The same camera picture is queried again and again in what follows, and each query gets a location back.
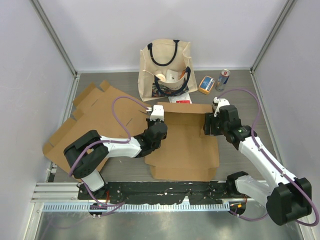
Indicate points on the tape roll in bag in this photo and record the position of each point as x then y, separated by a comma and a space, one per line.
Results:
160, 75

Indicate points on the white box in bag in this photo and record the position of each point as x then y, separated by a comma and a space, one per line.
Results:
172, 76

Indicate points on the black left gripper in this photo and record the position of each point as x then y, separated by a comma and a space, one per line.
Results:
149, 122

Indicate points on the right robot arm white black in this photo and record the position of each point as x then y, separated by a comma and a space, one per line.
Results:
285, 197

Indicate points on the brown cardboard box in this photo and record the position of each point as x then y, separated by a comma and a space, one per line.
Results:
187, 154

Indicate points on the white slotted cable duct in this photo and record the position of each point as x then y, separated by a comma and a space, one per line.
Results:
94, 208

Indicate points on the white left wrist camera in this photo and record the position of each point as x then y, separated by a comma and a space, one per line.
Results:
156, 113

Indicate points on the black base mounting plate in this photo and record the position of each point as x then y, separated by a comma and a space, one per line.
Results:
166, 192

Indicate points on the silver blue drink can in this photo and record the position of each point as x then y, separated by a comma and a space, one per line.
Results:
222, 80

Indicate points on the white red packet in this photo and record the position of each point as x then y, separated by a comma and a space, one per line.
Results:
183, 98

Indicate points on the beige canvas tote bag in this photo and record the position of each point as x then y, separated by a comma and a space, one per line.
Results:
162, 55

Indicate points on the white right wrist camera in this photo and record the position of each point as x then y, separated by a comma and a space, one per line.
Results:
217, 104

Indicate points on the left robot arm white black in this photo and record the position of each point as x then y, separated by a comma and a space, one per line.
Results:
86, 153

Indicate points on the flat spare cardboard blank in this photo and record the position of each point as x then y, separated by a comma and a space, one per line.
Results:
105, 109

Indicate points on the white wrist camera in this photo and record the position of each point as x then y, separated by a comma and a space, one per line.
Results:
156, 113
217, 104

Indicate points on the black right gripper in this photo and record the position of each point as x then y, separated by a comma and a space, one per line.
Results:
210, 119

